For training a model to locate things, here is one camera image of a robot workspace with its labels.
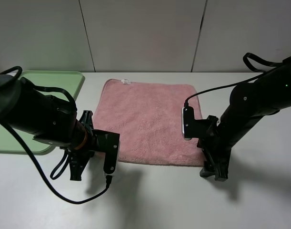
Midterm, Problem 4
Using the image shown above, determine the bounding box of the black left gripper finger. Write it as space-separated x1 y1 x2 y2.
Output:
69 161 87 181

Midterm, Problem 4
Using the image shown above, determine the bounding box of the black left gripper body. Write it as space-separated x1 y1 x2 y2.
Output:
64 111 109 165

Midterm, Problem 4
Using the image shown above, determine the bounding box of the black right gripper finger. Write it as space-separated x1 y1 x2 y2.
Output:
200 161 216 178
214 162 229 182

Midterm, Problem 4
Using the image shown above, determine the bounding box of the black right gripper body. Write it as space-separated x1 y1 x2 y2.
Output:
195 114 233 167

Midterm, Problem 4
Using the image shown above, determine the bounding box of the pink fluffy towel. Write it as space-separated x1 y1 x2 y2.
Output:
93 79 204 167

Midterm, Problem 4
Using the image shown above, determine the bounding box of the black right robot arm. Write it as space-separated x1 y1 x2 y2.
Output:
197 57 291 181

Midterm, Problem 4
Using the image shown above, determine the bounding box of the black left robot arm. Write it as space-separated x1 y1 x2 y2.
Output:
0 74 120 181

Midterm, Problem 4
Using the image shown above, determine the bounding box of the green plastic tray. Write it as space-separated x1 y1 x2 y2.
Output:
0 71 85 155

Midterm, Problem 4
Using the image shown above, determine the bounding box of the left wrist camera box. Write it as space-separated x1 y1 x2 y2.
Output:
103 132 120 176

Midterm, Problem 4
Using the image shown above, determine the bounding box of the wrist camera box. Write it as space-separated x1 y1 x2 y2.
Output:
181 106 197 141
103 132 120 176

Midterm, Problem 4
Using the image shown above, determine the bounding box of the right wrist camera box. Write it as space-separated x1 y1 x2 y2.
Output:
181 106 197 141

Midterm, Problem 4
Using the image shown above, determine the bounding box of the black right camera cable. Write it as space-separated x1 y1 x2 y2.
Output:
183 52 291 108

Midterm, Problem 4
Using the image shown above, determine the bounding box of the black camera cable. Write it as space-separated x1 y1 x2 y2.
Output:
0 66 113 205
183 52 291 108

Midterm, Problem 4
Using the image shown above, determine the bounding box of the black left camera cable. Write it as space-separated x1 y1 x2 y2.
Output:
0 66 113 205

